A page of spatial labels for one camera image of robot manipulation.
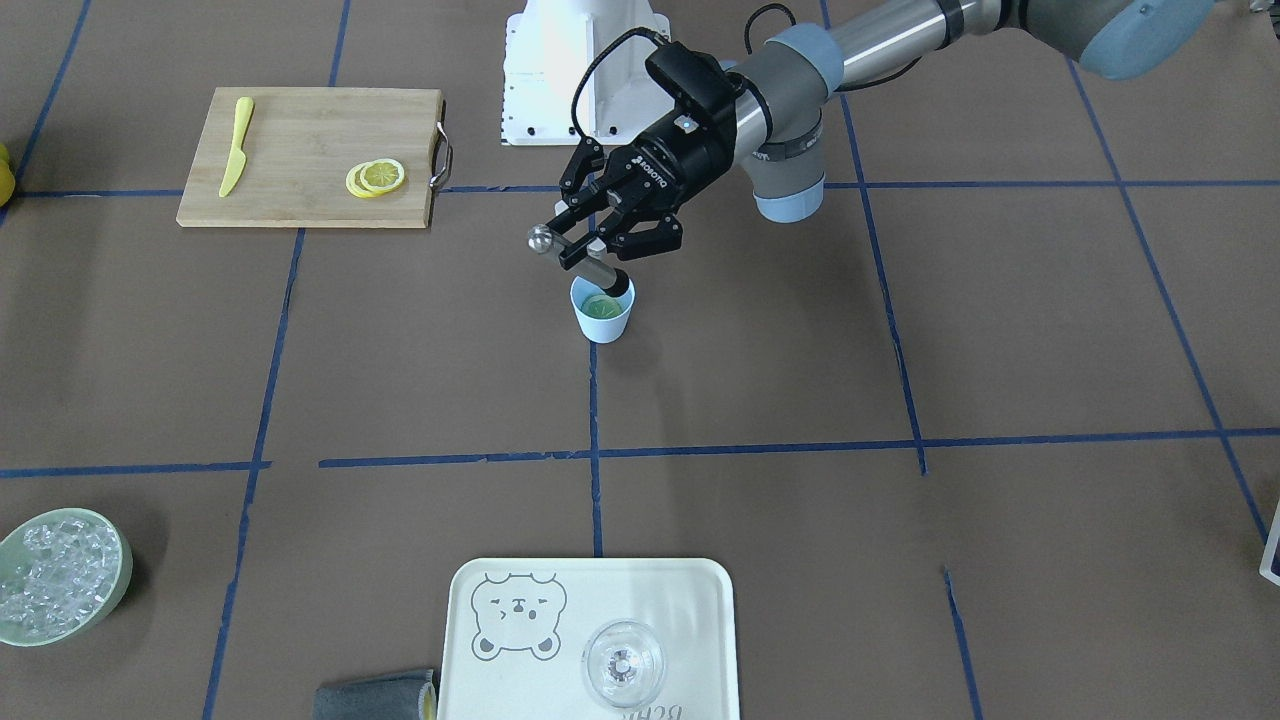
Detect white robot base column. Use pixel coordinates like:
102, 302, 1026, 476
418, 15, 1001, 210
500, 1, 675, 147

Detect yellow plastic knife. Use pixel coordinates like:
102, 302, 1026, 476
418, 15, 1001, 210
218, 96, 255, 199

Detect steel muddler tool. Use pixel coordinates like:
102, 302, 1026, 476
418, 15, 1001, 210
527, 224, 632, 299

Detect stacked lemon slices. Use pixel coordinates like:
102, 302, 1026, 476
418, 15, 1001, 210
344, 158, 407, 199

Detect green bowl of ice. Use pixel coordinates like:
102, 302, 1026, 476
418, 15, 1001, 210
1, 507, 133, 648

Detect light blue plastic cup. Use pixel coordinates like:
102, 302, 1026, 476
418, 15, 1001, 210
570, 278, 636, 345

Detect clear wine glass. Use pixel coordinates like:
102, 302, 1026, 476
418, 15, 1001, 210
580, 619, 667, 711

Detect grey rolled cloth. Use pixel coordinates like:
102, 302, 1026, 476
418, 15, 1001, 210
312, 667, 436, 719

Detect wooden cutting board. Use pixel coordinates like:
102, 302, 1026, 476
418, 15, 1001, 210
175, 86, 451, 229

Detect whole yellow lemons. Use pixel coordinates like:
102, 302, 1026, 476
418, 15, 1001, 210
0, 143, 17, 208

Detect cream bear tray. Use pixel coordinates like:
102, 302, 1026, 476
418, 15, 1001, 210
436, 559, 741, 719

